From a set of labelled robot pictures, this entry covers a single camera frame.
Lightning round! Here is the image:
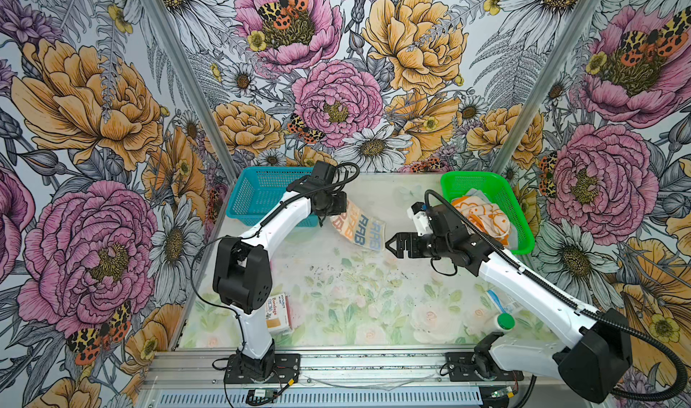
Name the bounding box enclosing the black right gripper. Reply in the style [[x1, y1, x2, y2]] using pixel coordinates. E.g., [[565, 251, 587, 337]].
[[385, 232, 451, 260]]

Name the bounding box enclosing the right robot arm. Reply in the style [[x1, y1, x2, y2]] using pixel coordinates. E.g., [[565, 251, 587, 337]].
[[385, 189, 688, 404]]

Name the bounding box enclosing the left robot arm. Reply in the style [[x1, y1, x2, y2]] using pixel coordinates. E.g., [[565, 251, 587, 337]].
[[212, 162, 360, 382]]

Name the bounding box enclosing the teal plastic basket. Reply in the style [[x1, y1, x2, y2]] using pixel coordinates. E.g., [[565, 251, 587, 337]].
[[226, 166, 312, 227]]

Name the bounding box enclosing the green plastic basket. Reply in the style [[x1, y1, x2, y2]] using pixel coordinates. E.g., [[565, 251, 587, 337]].
[[440, 171, 536, 256]]

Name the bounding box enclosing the orange white towel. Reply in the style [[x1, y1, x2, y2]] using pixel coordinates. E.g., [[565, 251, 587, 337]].
[[451, 189, 518, 247]]

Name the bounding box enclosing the bandage box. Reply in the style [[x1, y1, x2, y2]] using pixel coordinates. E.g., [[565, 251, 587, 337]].
[[265, 293, 293, 335]]

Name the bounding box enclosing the small green circuit board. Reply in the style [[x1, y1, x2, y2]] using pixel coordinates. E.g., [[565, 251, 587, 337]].
[[247, 389, 275, 404]]

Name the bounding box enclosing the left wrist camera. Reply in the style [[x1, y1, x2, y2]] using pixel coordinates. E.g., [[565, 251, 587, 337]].
[[311, 161, 338, 186]]

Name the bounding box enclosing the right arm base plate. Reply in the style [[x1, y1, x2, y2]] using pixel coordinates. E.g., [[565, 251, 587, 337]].
[[439, 351, 525, 382]]

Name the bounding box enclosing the aluminium front rail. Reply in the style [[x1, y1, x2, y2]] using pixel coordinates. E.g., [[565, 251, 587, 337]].
[[138, 347, 585, 407]]

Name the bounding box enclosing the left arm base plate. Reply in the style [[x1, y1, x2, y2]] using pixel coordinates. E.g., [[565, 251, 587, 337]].
[[222, 353, 302, 385]]

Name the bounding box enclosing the right aluminium frame post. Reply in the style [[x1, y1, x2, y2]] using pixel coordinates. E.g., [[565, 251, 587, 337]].
[[491, 0, 601, 174]]

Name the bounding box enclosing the aluminium frame post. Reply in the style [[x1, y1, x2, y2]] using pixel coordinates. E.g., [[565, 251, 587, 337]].
[[491, 0, 601, 174], [140, 0, 239, 186]]

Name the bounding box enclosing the left aluminium frame post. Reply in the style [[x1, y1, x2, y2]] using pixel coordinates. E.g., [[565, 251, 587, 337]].
[[140, 0, 239, 186]]

